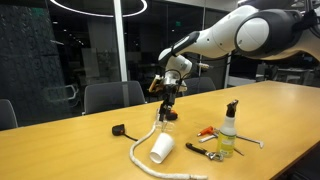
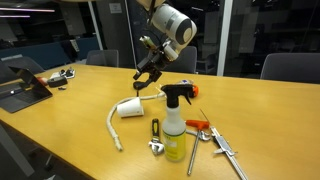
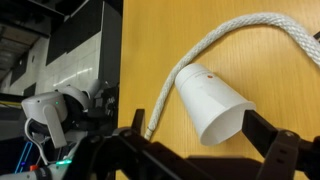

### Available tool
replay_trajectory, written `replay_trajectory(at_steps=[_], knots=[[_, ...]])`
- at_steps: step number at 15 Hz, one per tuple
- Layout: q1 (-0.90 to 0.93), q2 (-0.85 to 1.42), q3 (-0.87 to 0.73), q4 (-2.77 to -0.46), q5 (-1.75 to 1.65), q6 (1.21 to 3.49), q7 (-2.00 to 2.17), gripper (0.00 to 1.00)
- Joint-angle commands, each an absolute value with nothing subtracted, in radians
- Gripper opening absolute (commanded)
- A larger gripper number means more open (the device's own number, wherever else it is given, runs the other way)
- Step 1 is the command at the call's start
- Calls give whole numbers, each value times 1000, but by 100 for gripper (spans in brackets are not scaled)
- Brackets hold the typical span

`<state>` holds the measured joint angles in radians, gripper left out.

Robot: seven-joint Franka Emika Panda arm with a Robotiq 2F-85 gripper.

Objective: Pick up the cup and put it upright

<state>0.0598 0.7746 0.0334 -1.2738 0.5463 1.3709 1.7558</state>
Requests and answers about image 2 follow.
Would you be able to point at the dark grey laptop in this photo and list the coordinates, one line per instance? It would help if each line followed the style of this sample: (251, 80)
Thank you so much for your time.
(23, 95)

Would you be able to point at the white black handheld device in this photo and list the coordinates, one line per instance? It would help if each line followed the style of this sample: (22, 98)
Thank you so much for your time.
(63, 73)

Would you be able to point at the silver open spanner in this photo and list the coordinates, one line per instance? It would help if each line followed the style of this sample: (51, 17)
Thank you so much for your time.
(204, 135)

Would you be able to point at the spray bottle with yellow label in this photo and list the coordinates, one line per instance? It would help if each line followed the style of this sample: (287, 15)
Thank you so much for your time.
(174, 133)

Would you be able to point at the white paper cup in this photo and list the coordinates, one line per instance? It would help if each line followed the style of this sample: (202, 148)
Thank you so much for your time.
(130, 107)

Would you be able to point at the metal vernier caliper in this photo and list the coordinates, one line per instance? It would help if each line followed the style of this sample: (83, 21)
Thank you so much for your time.
(221, 141)

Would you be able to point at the blue upholstered bench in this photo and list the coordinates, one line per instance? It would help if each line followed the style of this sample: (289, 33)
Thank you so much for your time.
(50, 53)

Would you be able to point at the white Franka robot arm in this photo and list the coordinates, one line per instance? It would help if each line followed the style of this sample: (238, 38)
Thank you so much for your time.
(175, 25)

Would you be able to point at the white window pillar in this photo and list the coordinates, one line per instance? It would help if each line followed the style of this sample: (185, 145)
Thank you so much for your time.
(224, 36)

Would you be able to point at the orange round object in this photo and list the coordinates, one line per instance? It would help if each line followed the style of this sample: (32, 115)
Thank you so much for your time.
(42, 81)

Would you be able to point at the white paper door sign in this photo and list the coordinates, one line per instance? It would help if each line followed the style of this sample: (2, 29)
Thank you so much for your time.
(115, 8)

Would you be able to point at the small black clip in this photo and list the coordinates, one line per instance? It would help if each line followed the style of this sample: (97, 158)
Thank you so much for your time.
(62, 88)

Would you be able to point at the grey office chair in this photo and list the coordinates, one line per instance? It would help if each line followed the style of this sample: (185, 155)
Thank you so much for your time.
(102, 58)
(186, 61)
(20, 65)
(290, 68)

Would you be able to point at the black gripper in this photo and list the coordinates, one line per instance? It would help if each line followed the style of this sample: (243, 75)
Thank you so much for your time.
(151, 63)

